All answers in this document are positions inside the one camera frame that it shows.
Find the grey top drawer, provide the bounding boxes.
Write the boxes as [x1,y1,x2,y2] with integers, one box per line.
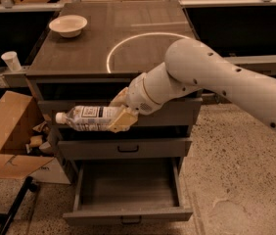
[38,98,202,127]

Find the grey drawer cabinet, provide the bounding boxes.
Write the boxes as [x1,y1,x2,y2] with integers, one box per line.
[26,1,193,180]

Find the open cardboard box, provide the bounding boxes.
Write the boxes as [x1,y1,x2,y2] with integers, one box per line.
[0,91,71,184]

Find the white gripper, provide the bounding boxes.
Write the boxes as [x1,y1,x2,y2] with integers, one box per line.
[108,63,198,133]

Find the grey open bottom drawer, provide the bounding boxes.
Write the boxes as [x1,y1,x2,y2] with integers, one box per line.
[64,158,193,226]

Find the black metal stand leg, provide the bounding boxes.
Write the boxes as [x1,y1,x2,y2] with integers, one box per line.
[0,176,39,235]

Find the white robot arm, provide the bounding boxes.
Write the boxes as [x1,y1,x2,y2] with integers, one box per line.
[109,38,276,133]

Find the grey middle drawer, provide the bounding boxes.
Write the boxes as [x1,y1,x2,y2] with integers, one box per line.
[58,138,191,161]

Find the clear plastic water bottle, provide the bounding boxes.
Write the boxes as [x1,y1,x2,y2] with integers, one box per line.
[55,106,119,131]

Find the grey metal shelf rail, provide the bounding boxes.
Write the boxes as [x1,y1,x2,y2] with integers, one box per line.
[225,55,276,76]

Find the white ceramic bowl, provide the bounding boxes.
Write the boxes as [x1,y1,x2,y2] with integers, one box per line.
[49,15,87,38]

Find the white paper cup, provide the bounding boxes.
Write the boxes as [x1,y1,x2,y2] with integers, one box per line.
[1,51,22,71]

